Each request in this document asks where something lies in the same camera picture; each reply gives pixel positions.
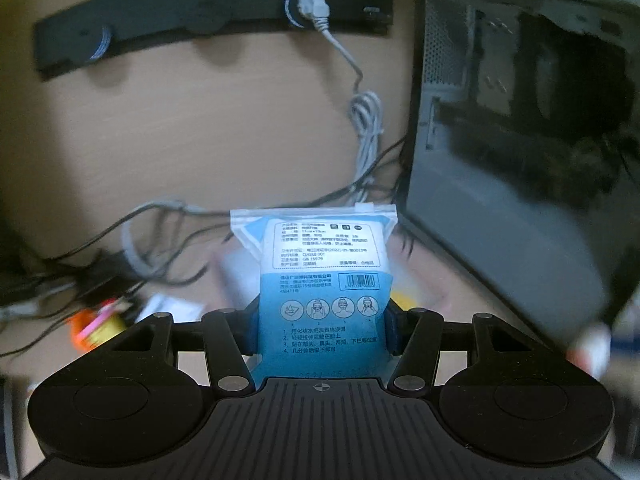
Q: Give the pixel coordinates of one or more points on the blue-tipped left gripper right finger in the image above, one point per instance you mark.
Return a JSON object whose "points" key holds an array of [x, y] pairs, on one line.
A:
{"points": [[417, 337]]}

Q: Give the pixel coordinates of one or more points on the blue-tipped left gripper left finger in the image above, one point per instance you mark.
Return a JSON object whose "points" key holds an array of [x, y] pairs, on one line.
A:
{"points": [[226, 368]]}

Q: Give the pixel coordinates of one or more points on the blue face mask package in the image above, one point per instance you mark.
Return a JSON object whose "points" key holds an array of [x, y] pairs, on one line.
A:
{"points": [[325, 283]]}

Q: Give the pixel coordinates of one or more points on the white small box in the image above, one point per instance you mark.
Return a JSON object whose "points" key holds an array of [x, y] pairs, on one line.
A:
{"points": [[182, 311]]}

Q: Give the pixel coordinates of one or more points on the orange yellow toy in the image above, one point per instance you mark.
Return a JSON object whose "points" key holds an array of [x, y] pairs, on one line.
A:
{"points": [[90, 328]]}

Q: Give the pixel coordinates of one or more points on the computer tower case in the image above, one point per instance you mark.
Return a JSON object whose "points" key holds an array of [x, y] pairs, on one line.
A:
{"points": [[522, 157]]}

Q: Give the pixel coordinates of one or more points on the white power plug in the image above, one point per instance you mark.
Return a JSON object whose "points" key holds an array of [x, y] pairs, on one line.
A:
{"points": [[316, 11]]}

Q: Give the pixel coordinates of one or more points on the black wall socket strip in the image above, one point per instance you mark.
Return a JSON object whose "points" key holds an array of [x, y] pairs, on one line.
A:
{"points": [[85, 33]]}

